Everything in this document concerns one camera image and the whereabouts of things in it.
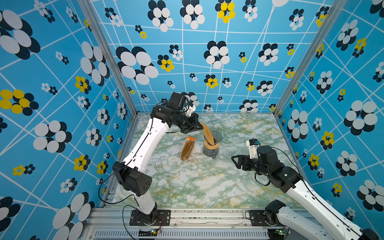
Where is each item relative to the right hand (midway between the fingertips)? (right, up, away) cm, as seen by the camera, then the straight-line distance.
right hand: (238, 158), depth 76 cm
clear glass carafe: (-13, 0, +16) cm, 21 cm away
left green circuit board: (-42, -35, -6) cm, 55 cm away
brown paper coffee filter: (-15, +12, +1) cm, 19 cm away
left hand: (-17, +16, -5) cm, 24 cm away
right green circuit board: (+17, -35, -6) cm, 39 cm away
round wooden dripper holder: (-11, +4, +13) cm, 17 cm away
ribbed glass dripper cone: (-9, +10, +13) cm, 18 cm away
